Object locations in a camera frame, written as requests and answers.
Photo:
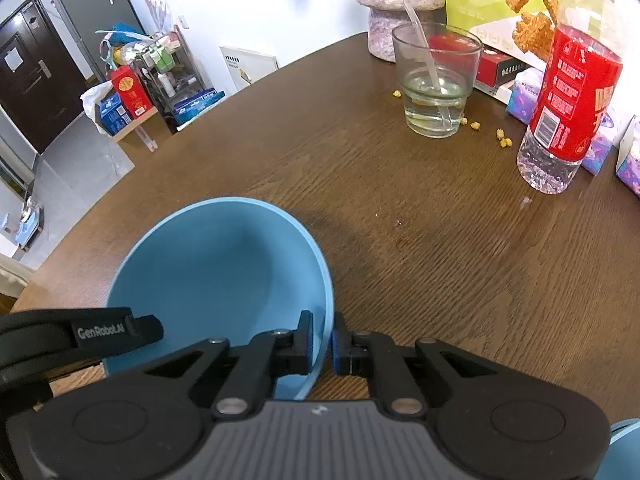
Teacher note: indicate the purple wall sticker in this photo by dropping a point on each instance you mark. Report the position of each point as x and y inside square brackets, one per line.
[156, 10]

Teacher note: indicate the red carton box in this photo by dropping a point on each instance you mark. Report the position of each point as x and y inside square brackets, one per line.
[131, 91]

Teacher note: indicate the colourful shopping bag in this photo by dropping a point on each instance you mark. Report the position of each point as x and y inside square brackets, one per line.
[122, 40]

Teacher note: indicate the blue plastic packet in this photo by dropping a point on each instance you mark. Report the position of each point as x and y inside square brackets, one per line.
[197, 105]

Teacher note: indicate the white plastic bag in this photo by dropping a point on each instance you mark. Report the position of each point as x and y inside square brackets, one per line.
[92, 100]

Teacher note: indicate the dark brown door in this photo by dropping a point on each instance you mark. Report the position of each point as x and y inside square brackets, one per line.
[35, 75]

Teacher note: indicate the cardboard box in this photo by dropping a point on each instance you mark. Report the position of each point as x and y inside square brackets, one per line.
[142, 130]

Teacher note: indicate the clear plastic straw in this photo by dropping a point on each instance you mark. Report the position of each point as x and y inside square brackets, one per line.
[425, 45]

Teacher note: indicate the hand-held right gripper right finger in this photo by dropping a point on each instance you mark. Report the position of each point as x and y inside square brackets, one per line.
[337, 342]

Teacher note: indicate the blue carton box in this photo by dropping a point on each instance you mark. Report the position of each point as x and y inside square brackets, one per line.
[116, 114]

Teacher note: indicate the small blue deep bowl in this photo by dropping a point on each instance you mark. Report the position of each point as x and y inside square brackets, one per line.
[622, 452]

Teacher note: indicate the red and white box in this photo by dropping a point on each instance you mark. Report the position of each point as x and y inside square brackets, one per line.
[500, 72]

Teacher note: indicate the large blue deep bowl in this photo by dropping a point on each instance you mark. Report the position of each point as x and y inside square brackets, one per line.
[215, 270]

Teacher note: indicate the white flat box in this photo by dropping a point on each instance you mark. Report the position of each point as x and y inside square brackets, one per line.
[247, 67]

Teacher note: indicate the grey refrigerator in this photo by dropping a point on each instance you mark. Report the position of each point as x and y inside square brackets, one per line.
[85, 5]

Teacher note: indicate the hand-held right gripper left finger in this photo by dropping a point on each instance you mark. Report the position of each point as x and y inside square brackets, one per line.
[309, 342]

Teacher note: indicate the green snack box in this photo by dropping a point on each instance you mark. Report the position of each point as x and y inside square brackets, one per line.
[495, 0]

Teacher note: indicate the clear drinking glass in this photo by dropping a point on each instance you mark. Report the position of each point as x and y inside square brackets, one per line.
[435, 90]

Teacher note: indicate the white wall socket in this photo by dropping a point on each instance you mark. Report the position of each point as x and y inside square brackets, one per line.
[183, 22]

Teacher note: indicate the purple tissue pack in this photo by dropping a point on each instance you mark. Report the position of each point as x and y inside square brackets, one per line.
[631, 152]
[600, 145]
[525, 95]

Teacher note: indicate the pink speckled vase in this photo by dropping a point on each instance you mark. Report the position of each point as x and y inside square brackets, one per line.
[395, 0]

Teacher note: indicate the red label water bottle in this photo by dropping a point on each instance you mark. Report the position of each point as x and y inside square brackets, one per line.
[570, 90]

